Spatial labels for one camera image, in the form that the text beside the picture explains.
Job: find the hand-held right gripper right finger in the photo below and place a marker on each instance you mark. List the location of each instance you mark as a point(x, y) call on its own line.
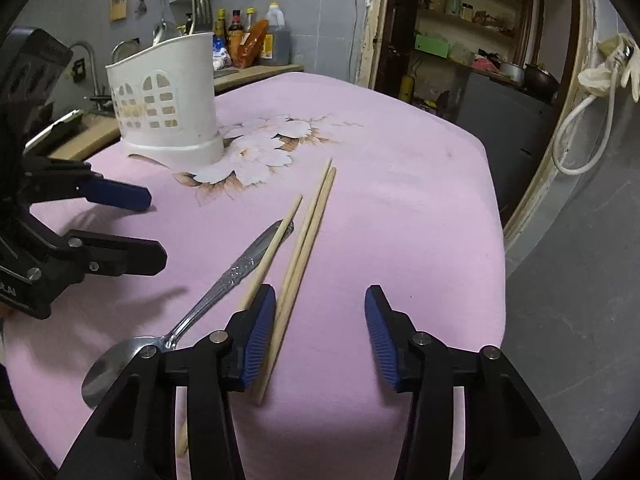
point(382, 340)

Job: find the green canister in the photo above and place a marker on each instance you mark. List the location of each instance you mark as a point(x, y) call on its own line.
point(453, 3)

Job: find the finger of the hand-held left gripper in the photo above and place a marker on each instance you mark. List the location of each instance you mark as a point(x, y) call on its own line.
point(120, 194)
point(125, 258)

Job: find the black wall outlet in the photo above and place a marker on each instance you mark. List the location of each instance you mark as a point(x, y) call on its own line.
point(78, 70)

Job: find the white blue salt bag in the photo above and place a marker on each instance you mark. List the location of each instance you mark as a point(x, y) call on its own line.
point(221, 55)

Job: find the metal kitchen faucet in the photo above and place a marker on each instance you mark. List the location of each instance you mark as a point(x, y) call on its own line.
point(92, 75)

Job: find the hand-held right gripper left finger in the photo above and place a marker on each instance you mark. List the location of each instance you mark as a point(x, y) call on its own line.
point(260, 335)

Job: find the white plastic utensil basket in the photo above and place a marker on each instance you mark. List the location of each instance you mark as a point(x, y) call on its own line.
point(195, 110)

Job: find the wooden shelf unit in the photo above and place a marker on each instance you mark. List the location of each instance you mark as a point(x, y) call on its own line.
point(480, 25)

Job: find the wooden chopstick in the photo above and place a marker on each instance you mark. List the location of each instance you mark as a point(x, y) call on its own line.
point(315, 200)
point(306, 255)
point(293, 208)

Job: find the small glass jar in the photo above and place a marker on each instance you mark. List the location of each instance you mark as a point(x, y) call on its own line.
point(466, 12)

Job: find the silver metal spoon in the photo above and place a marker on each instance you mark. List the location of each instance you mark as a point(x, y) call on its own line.
point(235, 272)

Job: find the pink floral tablecloth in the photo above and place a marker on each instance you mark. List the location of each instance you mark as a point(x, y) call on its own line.
point(400, 210)

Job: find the red label sauce bottle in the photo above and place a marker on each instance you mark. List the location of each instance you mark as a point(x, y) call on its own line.
point(235, 30)

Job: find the wooden door frame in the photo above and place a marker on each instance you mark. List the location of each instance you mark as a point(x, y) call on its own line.
point(545, 185)

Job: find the orange spice packet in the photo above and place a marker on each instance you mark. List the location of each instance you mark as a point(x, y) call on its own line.
point(250, 45)

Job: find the black cooking pot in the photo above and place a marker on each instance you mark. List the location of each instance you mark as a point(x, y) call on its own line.
point(540, 80)

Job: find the silver cooking pot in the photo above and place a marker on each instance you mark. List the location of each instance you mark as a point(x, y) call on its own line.
point(512, 72)

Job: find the dark grey cabinet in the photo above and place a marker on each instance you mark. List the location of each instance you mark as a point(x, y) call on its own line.
point(500, 125)

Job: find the large cooking oil jug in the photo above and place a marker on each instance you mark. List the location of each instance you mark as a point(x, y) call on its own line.
point(277, 35)

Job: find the green box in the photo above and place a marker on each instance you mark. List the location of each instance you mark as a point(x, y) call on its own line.
point(432, 46)

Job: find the yellow cap sauce bottle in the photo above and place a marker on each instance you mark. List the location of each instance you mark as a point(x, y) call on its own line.
point(250, 17)
point(220, 22)

